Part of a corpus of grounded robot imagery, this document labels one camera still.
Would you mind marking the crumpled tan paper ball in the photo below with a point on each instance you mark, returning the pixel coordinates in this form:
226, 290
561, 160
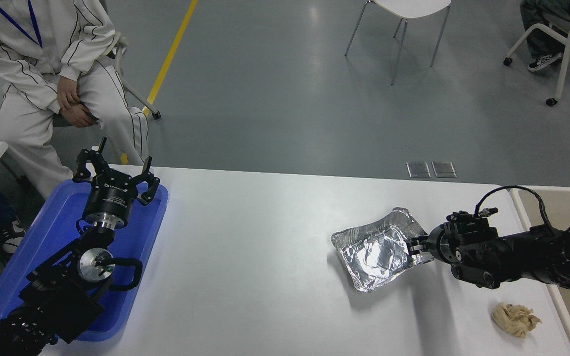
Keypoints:
512, 319

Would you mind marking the white chair with casters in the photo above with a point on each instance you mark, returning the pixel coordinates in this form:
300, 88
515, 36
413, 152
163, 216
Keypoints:
508, 62

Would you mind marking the blue plastic tray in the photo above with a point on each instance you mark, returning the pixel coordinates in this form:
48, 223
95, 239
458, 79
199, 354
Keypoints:
134, 242

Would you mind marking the metal floor plate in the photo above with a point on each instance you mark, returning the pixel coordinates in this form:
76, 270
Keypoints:
418, 170
444, 169

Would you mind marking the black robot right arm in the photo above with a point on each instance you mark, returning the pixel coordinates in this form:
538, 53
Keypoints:
527, 252

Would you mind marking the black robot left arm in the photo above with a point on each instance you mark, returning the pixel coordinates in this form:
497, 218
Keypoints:
57, 296

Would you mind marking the white chair with metal legs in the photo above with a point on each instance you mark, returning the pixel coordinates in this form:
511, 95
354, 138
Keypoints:
413, 7

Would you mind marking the person's right hand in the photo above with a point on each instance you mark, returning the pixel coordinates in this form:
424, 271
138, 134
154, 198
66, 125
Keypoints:
79, 117

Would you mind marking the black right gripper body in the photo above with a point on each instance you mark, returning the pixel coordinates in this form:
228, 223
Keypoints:
431, 244

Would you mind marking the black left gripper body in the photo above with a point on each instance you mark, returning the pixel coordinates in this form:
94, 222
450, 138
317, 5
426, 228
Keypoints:
109, 198

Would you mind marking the person's left hand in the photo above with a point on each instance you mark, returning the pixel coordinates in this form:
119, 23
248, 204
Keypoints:
70, 94

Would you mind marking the foil tray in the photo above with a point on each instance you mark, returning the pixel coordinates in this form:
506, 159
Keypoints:
374, 252

